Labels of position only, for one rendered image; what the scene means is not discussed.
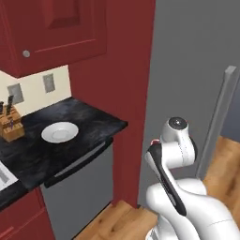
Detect white round plate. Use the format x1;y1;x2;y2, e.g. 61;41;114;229
40;121;80;144

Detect red base cupboard door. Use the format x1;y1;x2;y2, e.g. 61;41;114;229
0;187;56;240

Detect red tall cabinet panel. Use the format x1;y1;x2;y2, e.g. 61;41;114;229
67;0;157;208

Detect white sink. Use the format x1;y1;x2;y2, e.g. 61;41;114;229
0;160;20;192

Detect red wall cupboard door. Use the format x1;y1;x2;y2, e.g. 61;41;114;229
0;0;108;79

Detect grey fridge door handle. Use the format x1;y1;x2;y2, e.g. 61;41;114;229
196;65;238;181

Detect wooden knife block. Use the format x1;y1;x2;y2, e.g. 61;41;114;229
0;95;26;143

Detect grey fridge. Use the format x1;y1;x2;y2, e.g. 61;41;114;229
137;0;240;208

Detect grey wall socket plate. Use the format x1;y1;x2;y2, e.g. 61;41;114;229
42;73;56;94
7;82;25;105

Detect grey dishwasher door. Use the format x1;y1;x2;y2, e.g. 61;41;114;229
39;142;114;240

